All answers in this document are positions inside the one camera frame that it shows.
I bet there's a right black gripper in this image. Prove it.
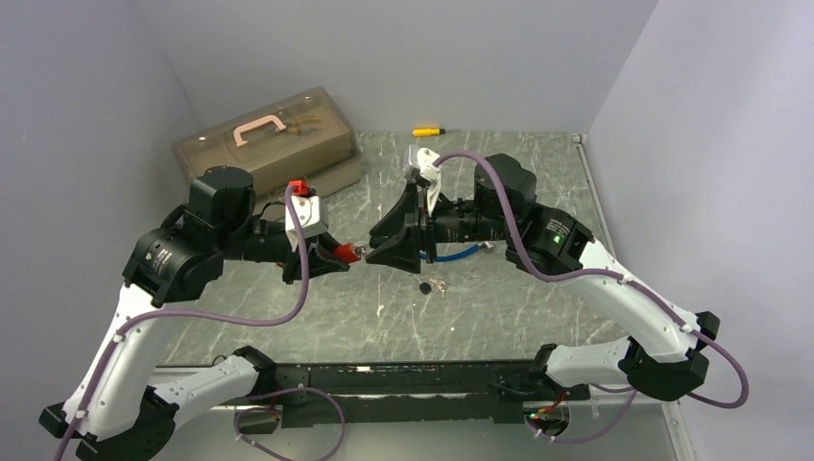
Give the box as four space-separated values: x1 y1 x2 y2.
366 180 515 273

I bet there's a blue cable lock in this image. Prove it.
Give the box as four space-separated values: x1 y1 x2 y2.
419 241 497 263

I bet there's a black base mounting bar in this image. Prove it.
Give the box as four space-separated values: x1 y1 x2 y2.
230 359 590 428

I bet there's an aluminium frame rail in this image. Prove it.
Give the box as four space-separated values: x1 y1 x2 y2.
152 375 680 414

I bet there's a yellow handled screwdriver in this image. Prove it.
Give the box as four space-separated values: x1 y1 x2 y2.
412 128 446 137

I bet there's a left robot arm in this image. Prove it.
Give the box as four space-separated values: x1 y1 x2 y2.
39 166 364 460

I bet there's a red cable lock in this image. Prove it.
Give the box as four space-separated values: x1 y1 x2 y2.
316 243 366 264

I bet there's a brown translucent tool box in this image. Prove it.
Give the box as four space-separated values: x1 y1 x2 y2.
172 86 362 220

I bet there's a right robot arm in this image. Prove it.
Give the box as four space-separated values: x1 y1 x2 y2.
366 147 720 401

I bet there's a silver key bunch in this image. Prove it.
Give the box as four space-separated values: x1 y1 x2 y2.
429 278 447 299

